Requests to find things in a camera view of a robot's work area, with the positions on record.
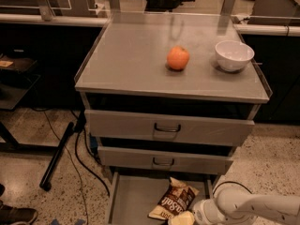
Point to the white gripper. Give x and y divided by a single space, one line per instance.
202 212

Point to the brown chip bag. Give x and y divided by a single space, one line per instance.
176 200

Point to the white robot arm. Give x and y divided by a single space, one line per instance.
236 207

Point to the bottom grey drawer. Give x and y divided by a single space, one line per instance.
136 192

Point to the grey drawer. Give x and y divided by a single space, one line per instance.
168 128
165 161
136 192

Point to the middle grey drawer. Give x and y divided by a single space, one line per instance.
165 161

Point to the top grey drawer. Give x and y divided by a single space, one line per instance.
168 128

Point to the grey drawer cabinet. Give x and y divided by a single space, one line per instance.
167 96

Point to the black metal stand leg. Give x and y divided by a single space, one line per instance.
45 182

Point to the orange fruit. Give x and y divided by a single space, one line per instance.
178 58

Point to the white bowl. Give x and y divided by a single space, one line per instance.
233 55

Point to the dark shoe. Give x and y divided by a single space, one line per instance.
10 215

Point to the black side table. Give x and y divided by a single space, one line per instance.
10 97

